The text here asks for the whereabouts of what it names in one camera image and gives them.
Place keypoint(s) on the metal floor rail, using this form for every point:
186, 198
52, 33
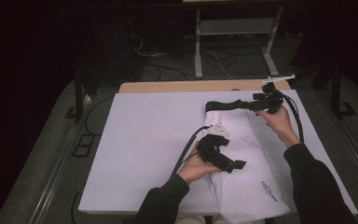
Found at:
354, 149
52, 186

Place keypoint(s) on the black metal stand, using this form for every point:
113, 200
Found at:
335, 93
79, 99

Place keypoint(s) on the white table mat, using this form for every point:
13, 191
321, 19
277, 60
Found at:
143, 140

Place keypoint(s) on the person's left hand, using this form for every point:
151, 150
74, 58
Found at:
195, 169

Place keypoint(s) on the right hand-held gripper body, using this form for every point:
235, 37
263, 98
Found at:
273, 99

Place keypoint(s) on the person's right hand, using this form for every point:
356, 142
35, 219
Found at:
279, 124

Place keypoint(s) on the white metal stand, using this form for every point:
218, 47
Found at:
236, 26

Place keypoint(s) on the black floor outlet frame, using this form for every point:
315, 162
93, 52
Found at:
84, 145

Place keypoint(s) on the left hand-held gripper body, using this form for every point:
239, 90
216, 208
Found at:
213, 154

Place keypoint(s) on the white pants with black waistband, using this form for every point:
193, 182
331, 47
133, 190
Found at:
239, 140

